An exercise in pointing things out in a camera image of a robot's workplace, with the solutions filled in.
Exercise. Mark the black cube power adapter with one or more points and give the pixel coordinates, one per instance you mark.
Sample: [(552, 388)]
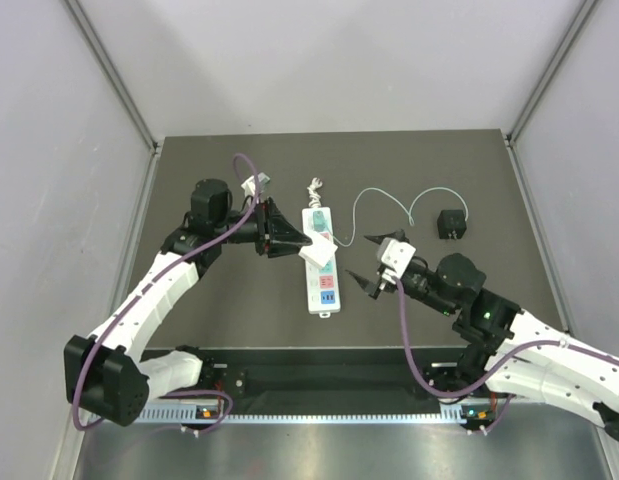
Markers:
[(451, 224)]

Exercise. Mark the aluminium frame post right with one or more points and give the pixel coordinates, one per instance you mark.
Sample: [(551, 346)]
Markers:
[(567, 40)]

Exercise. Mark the white power strip coloured sockets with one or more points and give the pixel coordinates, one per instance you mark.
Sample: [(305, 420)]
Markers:
[(322, 285)]

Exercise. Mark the white square charger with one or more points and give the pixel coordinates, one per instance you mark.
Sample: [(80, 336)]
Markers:
[(319, 252)]

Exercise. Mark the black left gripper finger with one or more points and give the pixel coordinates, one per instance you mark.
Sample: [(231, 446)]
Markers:
[(280, 247), (278, 226)]

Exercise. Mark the aluminium frame post left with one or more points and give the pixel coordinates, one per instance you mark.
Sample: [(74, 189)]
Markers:
[(111, 73)]

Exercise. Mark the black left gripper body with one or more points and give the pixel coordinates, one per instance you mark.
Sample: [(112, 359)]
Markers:
[(262, 226)]

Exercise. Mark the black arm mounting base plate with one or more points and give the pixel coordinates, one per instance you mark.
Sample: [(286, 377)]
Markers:
[(312, 381)]

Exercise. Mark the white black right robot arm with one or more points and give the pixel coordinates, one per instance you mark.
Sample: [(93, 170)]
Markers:
[(509, 351)]

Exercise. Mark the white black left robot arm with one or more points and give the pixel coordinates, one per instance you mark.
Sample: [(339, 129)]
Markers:
[(105, 373)]

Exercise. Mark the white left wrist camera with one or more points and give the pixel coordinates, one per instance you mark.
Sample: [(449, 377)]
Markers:
[(256, 186)]

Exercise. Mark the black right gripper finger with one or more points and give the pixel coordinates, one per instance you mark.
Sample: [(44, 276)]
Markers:
[(368, 286), (398, 235)]

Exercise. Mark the aluminium frame post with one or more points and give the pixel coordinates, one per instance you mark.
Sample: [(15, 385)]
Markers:
[(567, 40), (111, 73)]

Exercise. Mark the teal USB charger plug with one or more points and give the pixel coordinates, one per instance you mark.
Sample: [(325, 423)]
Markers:
[(319, 221)]

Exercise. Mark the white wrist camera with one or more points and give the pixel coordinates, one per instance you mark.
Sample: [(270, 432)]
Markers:
[(256, 186), (396, 255)]

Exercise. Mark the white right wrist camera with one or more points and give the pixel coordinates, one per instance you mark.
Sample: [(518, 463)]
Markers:
[(396, 255)]

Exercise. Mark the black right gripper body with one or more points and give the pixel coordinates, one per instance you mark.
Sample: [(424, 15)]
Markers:
[(408, 282)]

